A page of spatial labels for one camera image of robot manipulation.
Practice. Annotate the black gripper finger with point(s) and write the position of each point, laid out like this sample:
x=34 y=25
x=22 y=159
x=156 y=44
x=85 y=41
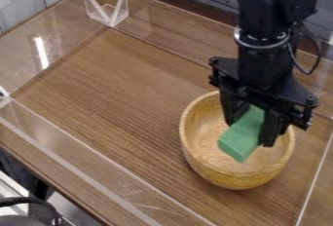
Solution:
x=235 y=106
x=275 y=125

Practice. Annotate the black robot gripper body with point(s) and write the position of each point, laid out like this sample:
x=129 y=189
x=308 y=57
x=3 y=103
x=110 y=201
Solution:
x=260 y=75

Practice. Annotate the green rectangular block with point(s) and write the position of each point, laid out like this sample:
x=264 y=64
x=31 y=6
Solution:
x=240 y=140

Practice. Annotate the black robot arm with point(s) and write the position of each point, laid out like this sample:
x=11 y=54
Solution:
x=269 y=22

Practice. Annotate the brown wooden bowl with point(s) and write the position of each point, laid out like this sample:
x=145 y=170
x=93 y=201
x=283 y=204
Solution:
x=201 y=126

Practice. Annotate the clear acrylic tray walls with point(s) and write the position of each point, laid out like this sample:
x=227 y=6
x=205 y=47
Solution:
x=93 y=97

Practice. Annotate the clear acrylic corner bracket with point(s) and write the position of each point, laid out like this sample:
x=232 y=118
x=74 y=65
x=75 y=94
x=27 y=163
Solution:
x=107 y=14

